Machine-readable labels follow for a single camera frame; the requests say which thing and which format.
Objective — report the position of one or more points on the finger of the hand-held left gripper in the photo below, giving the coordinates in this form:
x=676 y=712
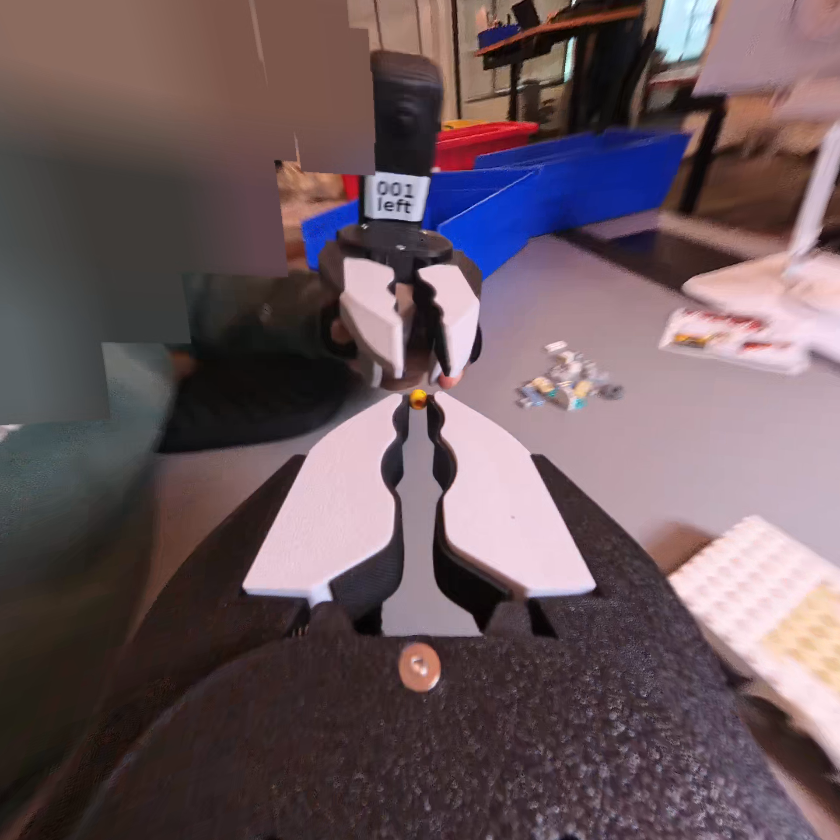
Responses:
x=456 y=315
x=371 y=315

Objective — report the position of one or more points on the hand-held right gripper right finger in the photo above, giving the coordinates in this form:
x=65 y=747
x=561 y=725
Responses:
x=518 y=518

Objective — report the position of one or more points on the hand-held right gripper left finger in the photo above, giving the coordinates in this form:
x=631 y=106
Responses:
x=321 y=518

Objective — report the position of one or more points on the blue plastic bin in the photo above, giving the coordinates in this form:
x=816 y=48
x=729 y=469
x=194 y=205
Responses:
x=590 y=170
x=485 y=216

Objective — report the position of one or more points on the person's left forearm green sleeve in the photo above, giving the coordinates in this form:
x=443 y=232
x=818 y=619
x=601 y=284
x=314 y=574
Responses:
x=262 y=328

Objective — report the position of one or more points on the wooden top standing desk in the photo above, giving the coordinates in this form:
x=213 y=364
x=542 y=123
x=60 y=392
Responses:
x=558 y=26

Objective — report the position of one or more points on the person's left hand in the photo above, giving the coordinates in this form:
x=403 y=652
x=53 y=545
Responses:
x=453 y=380

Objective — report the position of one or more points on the red plastic bin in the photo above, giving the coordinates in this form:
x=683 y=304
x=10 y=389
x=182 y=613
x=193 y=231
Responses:
x=472 y=148

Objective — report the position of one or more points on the small blue storage box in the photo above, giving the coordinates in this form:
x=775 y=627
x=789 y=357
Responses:
x=499 y=36

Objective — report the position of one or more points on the black mesh cushion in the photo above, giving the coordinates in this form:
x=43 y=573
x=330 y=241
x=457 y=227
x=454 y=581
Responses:
x=249 y=413

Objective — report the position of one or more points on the pile of small lego pieces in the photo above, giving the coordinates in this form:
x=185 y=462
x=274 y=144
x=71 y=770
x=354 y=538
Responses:
x=571 y=384

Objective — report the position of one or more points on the black laptop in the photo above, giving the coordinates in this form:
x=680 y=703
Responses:
x=525 y=14

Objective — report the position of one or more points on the black office chair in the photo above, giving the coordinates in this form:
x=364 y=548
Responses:
x=613 y=72

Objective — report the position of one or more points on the white tan lego house model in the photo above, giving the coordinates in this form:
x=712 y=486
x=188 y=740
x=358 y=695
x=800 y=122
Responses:
x=754 y=604

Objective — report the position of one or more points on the person's torso green sweatshirt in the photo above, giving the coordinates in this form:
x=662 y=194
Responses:
x=65 y=558

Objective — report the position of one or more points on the lego sticker sheet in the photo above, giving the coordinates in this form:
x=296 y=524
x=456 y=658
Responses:
x=728 y=341

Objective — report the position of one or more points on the white book stand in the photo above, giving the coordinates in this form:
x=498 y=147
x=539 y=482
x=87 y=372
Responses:
x=754 y=289

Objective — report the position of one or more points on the pale blue instruction booklet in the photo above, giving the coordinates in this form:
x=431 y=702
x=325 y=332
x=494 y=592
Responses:
x=748 y=52

